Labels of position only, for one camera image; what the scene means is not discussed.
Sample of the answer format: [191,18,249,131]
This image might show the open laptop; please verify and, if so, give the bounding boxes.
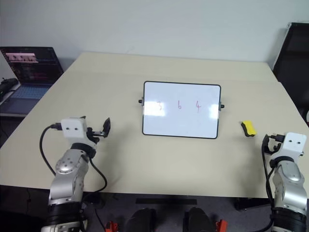
[0,46,65,114]

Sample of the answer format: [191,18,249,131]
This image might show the black table crossbar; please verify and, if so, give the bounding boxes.
[135,198,197,205]

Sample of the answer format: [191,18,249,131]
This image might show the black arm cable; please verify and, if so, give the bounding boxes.
[262,142,277,206]
[39,123,108,193]

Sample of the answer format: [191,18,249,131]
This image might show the orange red clamp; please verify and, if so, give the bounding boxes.
[105,220,119,232]
[215,219,228,232]

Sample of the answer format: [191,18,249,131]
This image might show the black handheld controller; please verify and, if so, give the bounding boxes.
[0,77,19,102]

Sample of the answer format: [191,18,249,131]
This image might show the yellow and black eraser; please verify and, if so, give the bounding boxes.
[239,120,257,138]

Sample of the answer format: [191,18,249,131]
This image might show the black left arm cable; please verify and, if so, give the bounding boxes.
[39,123,108,193]

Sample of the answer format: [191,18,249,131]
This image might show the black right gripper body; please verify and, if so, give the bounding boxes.
[267,133,284,154]

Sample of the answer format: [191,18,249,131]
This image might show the black chair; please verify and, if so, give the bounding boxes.
[272,22,309,126]

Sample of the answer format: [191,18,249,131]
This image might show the black table foot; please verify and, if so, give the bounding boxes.
[235,196,276,211]

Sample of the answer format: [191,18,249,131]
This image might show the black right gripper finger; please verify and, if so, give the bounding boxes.
[262,134,270,155]

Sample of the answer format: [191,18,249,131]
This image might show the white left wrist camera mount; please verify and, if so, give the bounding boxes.
[60,117,97,148]

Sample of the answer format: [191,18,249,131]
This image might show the black framed whiteboard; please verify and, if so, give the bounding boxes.
[137,81,225,140]

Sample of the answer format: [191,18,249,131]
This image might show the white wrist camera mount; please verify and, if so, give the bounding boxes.
[271,131,308,160]
[60,117,97,148]

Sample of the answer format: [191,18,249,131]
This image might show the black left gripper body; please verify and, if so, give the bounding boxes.
[85,127,107,146]

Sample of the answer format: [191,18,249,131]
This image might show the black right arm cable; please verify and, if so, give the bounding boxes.
[262,142,277,206]

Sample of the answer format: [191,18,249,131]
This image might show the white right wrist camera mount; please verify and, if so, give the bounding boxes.
[271,131,308,160]

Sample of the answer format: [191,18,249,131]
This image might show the dark rounded shape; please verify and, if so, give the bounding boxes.
[125,208,157,232]
[184,207,214,232]

